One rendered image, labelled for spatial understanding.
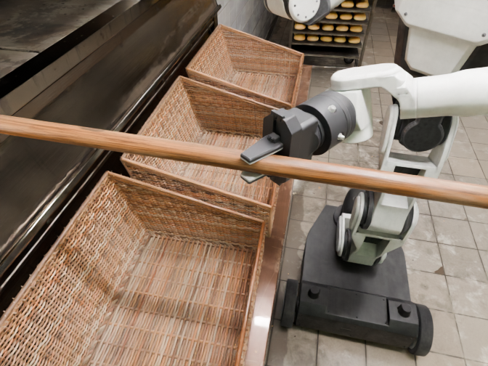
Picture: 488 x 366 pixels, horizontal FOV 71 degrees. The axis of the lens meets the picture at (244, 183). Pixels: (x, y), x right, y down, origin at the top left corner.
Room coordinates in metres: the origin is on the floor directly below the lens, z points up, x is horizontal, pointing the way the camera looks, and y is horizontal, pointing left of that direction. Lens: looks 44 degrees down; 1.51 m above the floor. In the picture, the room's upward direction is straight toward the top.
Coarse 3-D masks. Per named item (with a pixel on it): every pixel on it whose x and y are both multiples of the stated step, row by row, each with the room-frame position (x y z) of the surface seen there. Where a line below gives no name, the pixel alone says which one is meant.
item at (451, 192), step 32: (0, 128) 0.45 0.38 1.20; (32, 128) 0.44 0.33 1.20; (64, 128) 0.44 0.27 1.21; (192, 160) 0.38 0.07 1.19; (224, 160) 0.37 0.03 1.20; (288, 160) 0.36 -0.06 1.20; (384, 192) 0.32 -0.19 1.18; (416, 192) 0.31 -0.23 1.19; (448, 192) 0.31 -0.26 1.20; (480, 192) 0.30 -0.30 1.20
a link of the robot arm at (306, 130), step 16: (320, 96) 0.49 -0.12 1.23; (272, 112) 0.41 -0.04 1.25; (288, 112) 0.41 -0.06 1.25; (304, 112) 0.44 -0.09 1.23; (320, 112) 0.44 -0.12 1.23; (336, 112) 0.45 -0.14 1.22; (272, 128) 0.41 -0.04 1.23; (288, 128) 0.39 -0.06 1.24; (304, 128) 0.41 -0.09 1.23; (320, 128) 0.43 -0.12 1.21; (336, 128) 0.44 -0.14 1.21; (288, 144) 0.38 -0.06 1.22; (304, 144) 0.41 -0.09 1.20; (320, 144) 0.43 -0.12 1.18; (336, 144) 0.44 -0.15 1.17; (272, 176) 0.40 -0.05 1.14
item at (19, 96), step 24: (144, 0) 1.19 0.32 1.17; (96, 24) 0.96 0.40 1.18; (120, 24) 1.03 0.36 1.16; (48, 48) 0.80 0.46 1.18; (72, 48) 0.80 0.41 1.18; (96, 48) 0.89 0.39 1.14; (24, 72) 0.68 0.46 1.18; (48, 72) 0.70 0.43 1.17; (0, 96) 0.58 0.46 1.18; (24, 96) 0.62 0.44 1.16
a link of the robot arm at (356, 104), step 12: (336, 96) 0.49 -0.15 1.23; (348, 96) 0.51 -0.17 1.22; (360, 96) 0.51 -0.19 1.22; (348, 108) 0.47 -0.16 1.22; (360, 108) 0.50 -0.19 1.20; (348, 120) 0.46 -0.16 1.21; (360, 120) 0.49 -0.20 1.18; (372, 120) 0.52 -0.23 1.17; (348, 132) 0.45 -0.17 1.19; (360, 132) 0.49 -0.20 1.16; (372, 132) 0.51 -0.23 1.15
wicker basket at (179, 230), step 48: (96, 192) 0.66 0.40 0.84; (144, 192) 0.71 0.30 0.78; (96, 240) 0.56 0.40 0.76; (144, 240) 0.68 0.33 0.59; (192, 240) 0.68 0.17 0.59; (240, 240) 0.66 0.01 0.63; (96, 288) 0.46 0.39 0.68; (144, 288) 0.51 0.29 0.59; (192, 288) 0.51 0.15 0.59; (240, 288) 0.51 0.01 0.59; (0, 336) 0.27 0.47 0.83; (48, 336) 0.32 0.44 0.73; (96, 336) 0.37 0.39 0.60; (144, 336) 0.37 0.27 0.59; (192, 336) 0.37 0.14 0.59; (240, 336) 0.31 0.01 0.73
